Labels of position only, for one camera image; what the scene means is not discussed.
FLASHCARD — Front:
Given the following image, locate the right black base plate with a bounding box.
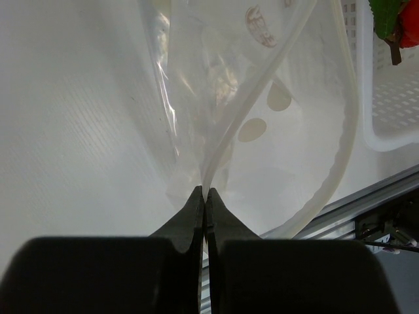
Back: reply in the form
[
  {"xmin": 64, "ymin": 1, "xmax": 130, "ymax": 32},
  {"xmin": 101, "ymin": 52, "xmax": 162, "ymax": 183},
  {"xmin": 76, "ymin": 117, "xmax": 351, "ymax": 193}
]
[{"xmin": 355, "ymin": 198, "xmax": 418, "ymax": 254}]

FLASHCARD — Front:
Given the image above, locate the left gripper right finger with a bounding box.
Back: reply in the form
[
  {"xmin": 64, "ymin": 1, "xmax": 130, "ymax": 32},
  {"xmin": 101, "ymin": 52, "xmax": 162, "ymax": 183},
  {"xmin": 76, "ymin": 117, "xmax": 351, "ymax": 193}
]
[{"xmin": 205, "ymin": 188, "xmax": 399, "ymax": 313}]

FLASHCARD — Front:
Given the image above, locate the aluminium rail beam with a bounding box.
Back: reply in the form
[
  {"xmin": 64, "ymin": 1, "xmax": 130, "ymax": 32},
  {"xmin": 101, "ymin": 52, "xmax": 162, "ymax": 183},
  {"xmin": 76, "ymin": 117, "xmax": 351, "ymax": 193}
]
[{"xmin": 204, "ymin": 167, "xmax": 418, "ymax": 309}]

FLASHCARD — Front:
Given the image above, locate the red fruit bunch with leaves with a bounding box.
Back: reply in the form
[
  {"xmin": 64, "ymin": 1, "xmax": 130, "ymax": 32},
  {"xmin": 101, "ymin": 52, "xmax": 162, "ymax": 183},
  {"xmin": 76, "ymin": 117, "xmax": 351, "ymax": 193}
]
[{"xmin": 369, "ymin": 0, "xmax": 418, "ymax": 65}]

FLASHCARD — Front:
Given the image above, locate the clear zip top bag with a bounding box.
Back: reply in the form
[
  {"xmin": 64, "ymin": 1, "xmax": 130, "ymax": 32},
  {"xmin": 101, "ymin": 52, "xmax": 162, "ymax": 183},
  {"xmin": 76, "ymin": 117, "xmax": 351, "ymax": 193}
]
[{"xmin": 139, "ymin": 1, "xmax": 358, "ymax": 239}]

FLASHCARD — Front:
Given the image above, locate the white perforated plastic basket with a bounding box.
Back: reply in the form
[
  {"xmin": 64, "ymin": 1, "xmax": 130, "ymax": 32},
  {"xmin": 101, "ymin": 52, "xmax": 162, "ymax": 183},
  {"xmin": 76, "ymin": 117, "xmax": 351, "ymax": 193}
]
[{"xmin": 341, "ymin": 1, "xmax": 418, "ymax": 152}]

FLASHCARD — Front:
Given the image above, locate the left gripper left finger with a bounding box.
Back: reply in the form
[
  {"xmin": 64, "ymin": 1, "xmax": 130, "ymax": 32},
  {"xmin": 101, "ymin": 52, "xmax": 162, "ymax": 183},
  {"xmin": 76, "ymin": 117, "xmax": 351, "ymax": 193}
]
[{"xmin": 1, "ymin": 186, "xmax": 204, "ymax": 313}]

